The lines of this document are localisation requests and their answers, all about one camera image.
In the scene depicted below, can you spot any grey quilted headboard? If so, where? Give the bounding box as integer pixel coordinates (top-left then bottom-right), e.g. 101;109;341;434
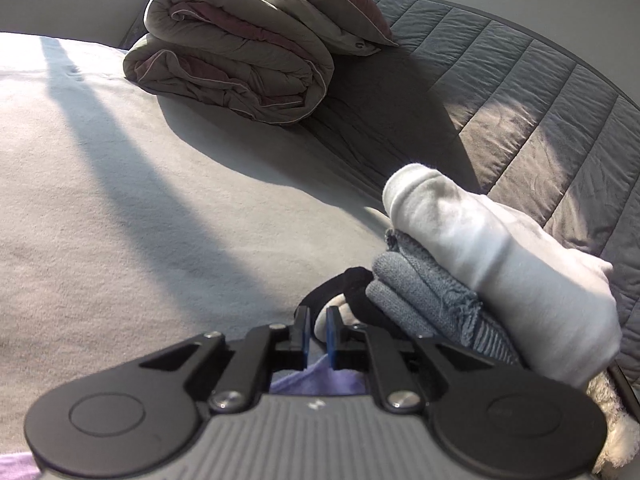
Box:
307;0;640;371

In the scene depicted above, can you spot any fluffy cream cushion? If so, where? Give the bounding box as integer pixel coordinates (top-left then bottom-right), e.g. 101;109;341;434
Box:
585;372;640;480

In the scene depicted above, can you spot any white folded garment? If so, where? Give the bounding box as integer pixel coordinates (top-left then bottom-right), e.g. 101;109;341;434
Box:
382;162;623;391

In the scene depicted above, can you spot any purple garment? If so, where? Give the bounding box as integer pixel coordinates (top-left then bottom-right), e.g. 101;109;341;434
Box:
0;355;368;480

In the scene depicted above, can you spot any black folded garment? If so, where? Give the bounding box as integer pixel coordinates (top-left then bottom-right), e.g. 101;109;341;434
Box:
300;266;416;341

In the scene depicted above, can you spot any grey knitted folded garment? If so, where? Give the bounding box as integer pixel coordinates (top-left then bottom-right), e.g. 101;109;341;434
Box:
365;229;523;366

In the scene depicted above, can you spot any beige folded garment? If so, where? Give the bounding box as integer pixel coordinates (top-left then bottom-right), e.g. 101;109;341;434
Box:
314;296;361;337

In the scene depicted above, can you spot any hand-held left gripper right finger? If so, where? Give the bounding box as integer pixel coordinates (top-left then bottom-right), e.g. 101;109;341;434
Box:
326;306;481;413

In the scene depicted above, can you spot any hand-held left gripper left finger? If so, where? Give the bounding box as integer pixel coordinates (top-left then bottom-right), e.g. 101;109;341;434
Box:
137;305;311;413

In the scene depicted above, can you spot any folded beige quilt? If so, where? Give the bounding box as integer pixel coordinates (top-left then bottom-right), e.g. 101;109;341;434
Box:
123;0;335;125

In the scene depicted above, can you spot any bed with grey sheet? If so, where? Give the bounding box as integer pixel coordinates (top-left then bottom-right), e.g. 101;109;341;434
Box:
0;32;401;361

